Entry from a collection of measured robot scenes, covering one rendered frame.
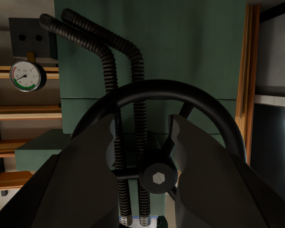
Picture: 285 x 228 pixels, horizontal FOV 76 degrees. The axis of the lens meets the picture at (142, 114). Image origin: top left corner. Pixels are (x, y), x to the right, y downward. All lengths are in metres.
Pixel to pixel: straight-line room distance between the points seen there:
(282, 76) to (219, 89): 1.52
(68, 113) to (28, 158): 0.16
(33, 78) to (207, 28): 0.40
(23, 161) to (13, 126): 2.75
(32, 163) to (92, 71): 0.28
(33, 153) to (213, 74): 0.49
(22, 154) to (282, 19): 2.06
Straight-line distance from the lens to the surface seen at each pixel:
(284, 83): 1.97
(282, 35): 2.07
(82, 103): 0.47
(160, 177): 0.29
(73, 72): 0.47
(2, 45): 3.29
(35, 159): 0.55
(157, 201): 0.44
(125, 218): 0.44
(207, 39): 0.49
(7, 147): 2.93
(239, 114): 1.94
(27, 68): 0.45
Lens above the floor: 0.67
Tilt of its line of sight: 10 degrees up
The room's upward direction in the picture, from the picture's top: 179 degrees counter-clockwise
